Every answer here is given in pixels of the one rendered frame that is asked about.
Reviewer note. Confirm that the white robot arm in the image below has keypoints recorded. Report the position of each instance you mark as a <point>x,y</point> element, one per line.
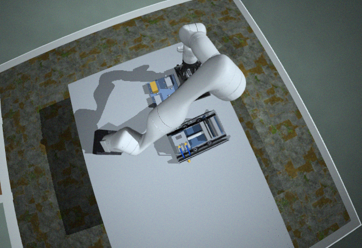
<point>218,75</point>

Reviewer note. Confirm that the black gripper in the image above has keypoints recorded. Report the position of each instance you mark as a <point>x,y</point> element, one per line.
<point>184,66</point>

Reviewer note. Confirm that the brass-yellow block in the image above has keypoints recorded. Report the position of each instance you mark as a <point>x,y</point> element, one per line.
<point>154,87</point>

